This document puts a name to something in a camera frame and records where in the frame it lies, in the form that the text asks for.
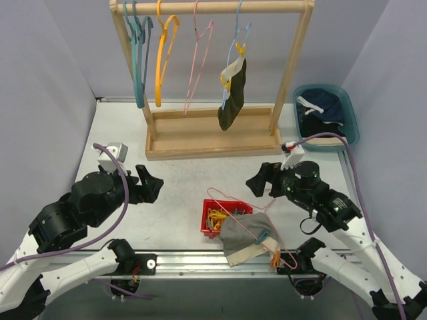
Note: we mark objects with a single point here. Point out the yellow clip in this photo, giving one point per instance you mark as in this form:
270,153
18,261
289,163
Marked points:
241,49
226,83

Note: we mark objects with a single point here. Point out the grey underwear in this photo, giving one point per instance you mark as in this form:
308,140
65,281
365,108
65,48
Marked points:
238,236

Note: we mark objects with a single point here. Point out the blue-grey plastic hanger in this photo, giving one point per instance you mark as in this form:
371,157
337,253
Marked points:
144,29

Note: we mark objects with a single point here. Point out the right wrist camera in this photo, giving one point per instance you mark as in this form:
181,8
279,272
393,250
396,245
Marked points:
292,155

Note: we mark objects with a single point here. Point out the light blue wire hanger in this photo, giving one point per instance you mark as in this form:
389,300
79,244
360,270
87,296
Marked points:
234,59

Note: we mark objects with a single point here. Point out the pile of coloured clips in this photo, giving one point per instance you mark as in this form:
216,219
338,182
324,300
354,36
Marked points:
213,218

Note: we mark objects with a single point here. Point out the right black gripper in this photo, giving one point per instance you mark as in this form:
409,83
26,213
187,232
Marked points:
273,180

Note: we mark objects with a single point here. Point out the teal clip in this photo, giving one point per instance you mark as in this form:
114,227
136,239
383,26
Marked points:
262,237

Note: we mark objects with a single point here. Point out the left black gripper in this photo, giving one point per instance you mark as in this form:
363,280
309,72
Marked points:
139,188

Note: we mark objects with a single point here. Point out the wooden hanger rack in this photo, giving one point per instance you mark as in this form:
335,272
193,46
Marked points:
173,135

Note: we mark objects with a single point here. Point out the aluminium rail base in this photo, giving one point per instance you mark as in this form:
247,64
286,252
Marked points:
198,265

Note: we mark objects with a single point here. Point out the teal plastic hanger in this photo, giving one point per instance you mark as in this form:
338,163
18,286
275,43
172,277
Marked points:
134,41

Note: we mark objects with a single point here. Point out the dark olive underwear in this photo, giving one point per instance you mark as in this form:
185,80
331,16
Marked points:
235,100

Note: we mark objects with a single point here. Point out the red plastic bin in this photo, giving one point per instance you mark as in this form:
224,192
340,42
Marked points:
228,206

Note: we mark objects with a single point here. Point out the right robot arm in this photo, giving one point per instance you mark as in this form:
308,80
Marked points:
382,281

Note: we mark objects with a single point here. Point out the pink wire hanger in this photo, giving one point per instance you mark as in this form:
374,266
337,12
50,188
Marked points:
201,49
287,258

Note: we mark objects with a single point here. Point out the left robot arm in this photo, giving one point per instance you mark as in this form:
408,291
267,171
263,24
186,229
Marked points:
27,286

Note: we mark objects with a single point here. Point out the orange plastic hanger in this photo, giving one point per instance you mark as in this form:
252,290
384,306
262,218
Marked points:
167,38

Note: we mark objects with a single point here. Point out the upper yellow clip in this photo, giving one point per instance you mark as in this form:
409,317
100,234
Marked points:
241,49

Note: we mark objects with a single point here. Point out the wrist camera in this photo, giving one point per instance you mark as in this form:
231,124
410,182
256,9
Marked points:
119,153
292,155

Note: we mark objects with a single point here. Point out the lower yellow clip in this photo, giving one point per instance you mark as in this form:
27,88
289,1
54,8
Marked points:
226,83

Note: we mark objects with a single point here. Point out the teal plastic basin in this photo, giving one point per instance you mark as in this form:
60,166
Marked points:
310,126

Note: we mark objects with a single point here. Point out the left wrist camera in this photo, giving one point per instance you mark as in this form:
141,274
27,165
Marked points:
119,153

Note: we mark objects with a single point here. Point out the orange clip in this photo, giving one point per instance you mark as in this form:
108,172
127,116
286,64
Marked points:
275,261

